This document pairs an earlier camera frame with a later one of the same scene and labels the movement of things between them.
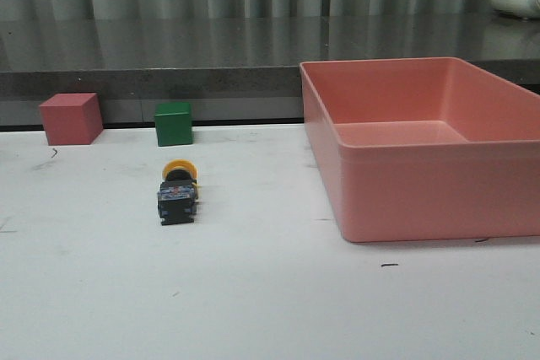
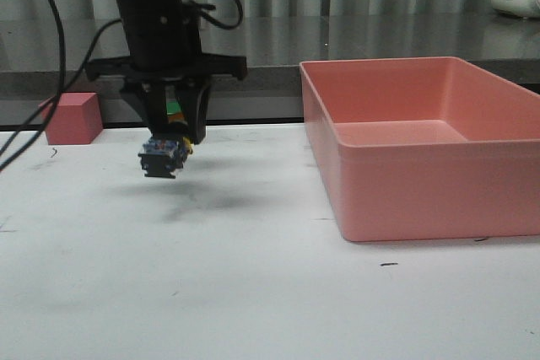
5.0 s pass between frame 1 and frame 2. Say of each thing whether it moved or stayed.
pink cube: stayed
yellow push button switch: moved
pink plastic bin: stayed
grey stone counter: stayed
